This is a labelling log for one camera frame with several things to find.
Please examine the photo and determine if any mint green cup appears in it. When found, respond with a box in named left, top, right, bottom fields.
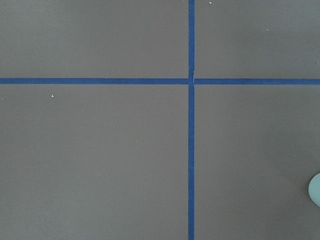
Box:
left=308, top=173, right=320, bottom=207

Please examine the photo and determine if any blue tape line lengthwise left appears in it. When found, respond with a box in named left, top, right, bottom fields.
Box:
left=188, top=0, right=195, bottom=240

